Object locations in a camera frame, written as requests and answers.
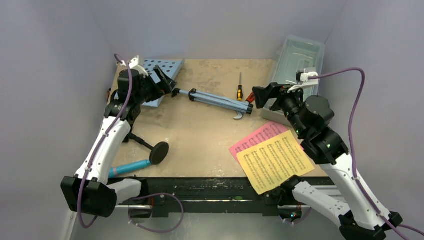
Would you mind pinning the pink sheet music page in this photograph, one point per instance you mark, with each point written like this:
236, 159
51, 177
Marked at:
262, 134

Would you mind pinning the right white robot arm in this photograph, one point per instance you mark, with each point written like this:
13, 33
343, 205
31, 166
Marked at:
360, 216

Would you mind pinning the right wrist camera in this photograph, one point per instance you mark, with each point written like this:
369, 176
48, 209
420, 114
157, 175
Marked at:
305, 78

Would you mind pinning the black microphone desk stand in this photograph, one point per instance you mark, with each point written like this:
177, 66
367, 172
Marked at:
157, 153

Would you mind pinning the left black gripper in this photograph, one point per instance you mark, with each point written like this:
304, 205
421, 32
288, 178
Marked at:
166, 84

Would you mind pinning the clear plastic storage box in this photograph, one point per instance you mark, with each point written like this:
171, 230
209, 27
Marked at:
297, 53

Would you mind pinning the light blue music stand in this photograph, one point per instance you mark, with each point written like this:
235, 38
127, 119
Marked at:
173, 68

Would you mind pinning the yellow sheet music page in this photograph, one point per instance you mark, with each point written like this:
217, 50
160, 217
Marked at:
270, 163

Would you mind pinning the yellow black screwdriver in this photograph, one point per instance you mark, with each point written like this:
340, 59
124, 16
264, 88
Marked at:
240, 94

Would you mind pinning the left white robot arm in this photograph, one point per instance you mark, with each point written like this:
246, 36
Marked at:
88, 192

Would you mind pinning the teal microphone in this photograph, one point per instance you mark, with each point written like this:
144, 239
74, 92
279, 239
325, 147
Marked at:
128, 168

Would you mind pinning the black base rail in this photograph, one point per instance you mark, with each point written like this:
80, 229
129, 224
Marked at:
208, 195

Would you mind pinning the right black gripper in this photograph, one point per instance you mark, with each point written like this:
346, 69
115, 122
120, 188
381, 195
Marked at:
278, 96

